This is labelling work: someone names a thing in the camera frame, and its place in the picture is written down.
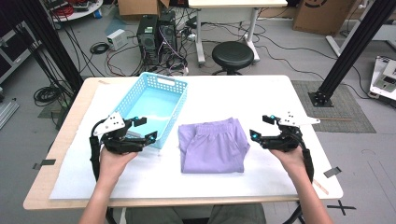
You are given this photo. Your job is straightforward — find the light blue plastic basket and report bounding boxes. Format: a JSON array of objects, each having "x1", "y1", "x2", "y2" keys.
[{"x1": 110, "y1": 71, "x2": 190, "y2": 149}]

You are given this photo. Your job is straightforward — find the large coiled black cable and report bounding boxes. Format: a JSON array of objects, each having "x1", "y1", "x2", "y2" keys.
[{"x1": 33, "y1": 85, "x2": 64, "y2": 107}]

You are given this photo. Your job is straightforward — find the black cabinet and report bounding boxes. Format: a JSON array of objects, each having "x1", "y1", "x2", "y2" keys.
[{"x1": 0, "y1": 21, "x2": 42, "y2": 85}]

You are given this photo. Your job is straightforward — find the grey floor mat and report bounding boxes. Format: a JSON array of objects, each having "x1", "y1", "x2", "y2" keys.
[{"x1": 290, "y1": 79, "x2": 377, "y2": 134}]

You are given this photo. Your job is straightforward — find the small white box device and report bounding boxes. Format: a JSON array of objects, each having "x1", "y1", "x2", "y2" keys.
[{"x1": 106, "y1": 28, "x2": 129, "y2": 51}]

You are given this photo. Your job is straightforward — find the round white table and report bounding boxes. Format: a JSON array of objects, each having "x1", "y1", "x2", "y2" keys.
[{"x1": 43, "y1": 0, "x2": 105, "y2": 23}]

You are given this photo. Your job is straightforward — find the white desk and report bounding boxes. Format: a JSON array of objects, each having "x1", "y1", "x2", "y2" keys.
[{"x1": 188, "y1": 0, "x2": 289, "y2": 66}]

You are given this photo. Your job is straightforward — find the white desk leg frame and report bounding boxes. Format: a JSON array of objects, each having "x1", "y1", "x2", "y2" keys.
[{"x1": 324, "y1": 22, "x2": 396, "y2": 59}]

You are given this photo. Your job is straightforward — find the small coiled black cable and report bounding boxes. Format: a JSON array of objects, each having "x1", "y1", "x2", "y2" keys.
[{"x1": 89, "y1": 41, "x2": 111, "y2": 56}]

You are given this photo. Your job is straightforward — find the purple shorts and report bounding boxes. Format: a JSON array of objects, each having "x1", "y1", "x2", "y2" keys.
[{"x1": 177, "y1": 117, "x2": 251, "y2": 175}]

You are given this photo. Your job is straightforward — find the person's left hand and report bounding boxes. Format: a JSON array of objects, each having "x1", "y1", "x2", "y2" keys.
[{"x1": 98, "y1": 148, "x2": 139, "y2": 185}]

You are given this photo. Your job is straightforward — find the person's grey-green trousers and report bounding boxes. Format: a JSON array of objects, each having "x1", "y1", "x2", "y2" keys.
[{"x1": 124, "y1": 203, "x2": 267, "y2": 224}]

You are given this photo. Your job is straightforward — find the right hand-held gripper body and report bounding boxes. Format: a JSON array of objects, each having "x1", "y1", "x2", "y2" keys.
[{"x1": 266, "y1": 111, "x2": 321, "y2": 153}]

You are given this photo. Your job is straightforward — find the black metal stand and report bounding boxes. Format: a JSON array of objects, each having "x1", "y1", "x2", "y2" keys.
[
  {"x1": 307, "y1": 0, "x2": 396, "y2": 108},
  {"x1": 18, "y1": 0, "x2": 84, "y2": 93}
]

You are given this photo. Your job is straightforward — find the white flat device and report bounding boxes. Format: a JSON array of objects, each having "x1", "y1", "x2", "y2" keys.
[{"x1": 368, "y1": 55, "x2": 396, "y2": 105}]

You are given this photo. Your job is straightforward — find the right hand-held gripper black cable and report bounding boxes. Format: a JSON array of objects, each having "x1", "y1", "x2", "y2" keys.
[{"x1": 292, "y1": 130, "x2": 316, "y2": 184}]

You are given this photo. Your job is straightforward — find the small open cardboard box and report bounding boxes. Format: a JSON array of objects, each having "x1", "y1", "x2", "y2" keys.
[{"x1": 117, "y1": 0, "x2": 171, "y2": 17}]

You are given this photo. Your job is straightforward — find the wooden ruler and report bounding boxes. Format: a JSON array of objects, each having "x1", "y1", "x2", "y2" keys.
[{"x1": 312, "y1": 178, "x2": 330, "y2": 196}]

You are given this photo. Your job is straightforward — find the black round stool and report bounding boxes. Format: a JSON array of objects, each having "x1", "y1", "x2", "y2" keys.
[{"x1": 211, "y1": 40, "x2": 255, "y2": 77}]

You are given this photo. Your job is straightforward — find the black tape cross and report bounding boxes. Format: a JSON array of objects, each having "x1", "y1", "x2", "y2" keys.
[{"x1": 326, "y1": 200, "x2": 357, "y2": 217}]

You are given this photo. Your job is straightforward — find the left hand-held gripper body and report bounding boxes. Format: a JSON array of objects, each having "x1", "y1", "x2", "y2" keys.
[{"x1": 92, "y1": 111, "x2": 148, "y2": 155}]

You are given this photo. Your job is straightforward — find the white table sheet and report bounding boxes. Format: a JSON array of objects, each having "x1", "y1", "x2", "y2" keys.
[{"x1": 49, "y1": 75, "x2": 344, "y2": 201}]

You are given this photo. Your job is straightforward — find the black computer tower with wires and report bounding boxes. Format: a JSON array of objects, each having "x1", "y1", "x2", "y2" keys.
[{"x1": 157, "y1": 10, "x2": 178, "y2": 63}]

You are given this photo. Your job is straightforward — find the large printed cardboard box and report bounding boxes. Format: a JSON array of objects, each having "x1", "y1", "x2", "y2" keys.
[{"x1": 292, "y1": 0, "x2": 359, "y2": 35}]

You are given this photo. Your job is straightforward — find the person's right hand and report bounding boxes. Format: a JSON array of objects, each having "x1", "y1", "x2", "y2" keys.
[{"x1": 269, "y1": 145, "x2": 308, "y2": 183}]

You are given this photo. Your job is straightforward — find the long black floor cable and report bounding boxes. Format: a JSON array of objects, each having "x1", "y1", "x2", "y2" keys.
[{"x1": 255, "y1": 32, "x2": 372, "y2": 101}]

